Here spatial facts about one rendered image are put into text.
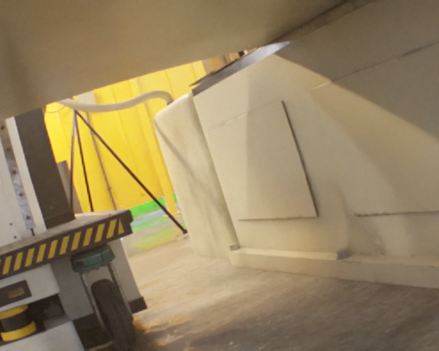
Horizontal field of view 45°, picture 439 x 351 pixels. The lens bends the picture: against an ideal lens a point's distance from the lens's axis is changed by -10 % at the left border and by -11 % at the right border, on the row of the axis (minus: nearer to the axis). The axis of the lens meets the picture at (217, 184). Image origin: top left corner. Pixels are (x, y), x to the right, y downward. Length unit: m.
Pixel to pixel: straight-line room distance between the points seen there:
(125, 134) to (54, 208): 2.91
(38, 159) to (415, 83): 1.10
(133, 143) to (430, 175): 3.67
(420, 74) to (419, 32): 0.08
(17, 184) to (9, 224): 0.12
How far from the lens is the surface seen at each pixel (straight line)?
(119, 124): 4.56
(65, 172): 3.24
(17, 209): 1.53
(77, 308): 1.48
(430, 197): 1.10
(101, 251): 1.31
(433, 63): 1.00
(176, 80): 4.76
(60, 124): 4.47
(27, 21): 0.67
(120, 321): 1.29
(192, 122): 2.00
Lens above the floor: 0.39
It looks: 3 degrees down
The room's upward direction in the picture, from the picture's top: 18 degrees counter-clockwise
